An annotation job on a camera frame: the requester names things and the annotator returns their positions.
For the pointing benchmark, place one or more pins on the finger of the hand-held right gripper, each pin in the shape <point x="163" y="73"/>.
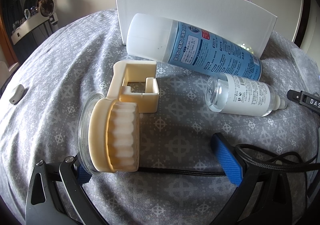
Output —
<point x="295" y="95"/>

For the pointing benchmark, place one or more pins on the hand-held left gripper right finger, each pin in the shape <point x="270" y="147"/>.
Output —
<point x="226" y="157"/>

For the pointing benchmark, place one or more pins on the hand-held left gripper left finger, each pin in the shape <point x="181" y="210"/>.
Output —
<point x="83" y="178"/>

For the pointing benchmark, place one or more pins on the clear round jar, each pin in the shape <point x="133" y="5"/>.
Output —
<point x="83" y="137"/>

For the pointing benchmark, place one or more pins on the small clear spray bottle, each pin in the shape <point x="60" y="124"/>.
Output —
<point x="247" y="92"/>

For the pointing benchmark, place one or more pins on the blue spray can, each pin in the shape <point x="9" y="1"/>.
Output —
<point x="200" y="49"/>

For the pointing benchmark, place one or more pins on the cream plastic dispenser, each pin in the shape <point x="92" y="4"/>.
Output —
<point x="136" y="67"/>

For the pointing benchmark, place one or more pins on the stack of white cotton pads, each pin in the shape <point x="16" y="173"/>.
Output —
<point x="122" y="135"/>

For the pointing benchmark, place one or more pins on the grey printed blanket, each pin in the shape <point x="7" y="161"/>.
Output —
<point x="175" y="202"/>

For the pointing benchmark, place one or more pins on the small grey plastic object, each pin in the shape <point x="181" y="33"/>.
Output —
<point x="16" y="93"/>

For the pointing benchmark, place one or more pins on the white cardboard box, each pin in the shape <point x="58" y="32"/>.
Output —
<point x="175" y="4"/>

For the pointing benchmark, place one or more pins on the round mirror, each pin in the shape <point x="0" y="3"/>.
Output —
<point x="46" y="3"/>

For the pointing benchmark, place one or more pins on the black door frame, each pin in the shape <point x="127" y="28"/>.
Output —
<point x="303" y="14"/>

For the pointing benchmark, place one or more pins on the brown wooden frame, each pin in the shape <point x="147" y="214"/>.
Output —
<point x="7" y="39"/>

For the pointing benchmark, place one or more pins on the white wall shelf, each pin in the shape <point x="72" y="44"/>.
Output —
<point x="25" y="27"/>

